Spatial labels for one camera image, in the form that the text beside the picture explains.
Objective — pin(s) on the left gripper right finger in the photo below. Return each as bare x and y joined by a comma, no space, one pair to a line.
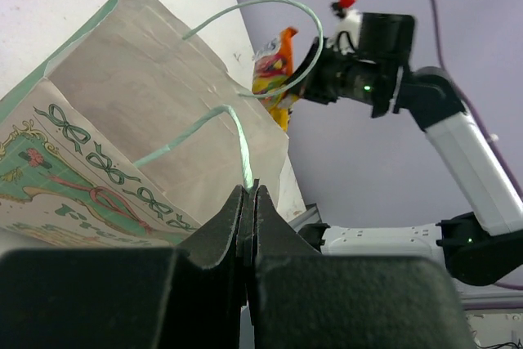
303,299

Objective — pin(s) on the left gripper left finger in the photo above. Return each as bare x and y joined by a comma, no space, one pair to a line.
182,297

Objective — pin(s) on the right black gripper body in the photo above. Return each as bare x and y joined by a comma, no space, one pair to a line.
333,76

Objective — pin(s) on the orange fruit candy bag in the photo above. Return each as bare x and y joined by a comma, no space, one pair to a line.
273,65

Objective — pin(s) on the green paper gift bag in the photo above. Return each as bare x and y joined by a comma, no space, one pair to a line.
133,133

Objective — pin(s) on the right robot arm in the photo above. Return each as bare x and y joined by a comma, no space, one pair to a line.
366,59

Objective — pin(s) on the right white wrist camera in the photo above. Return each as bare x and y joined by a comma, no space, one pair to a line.
345,37

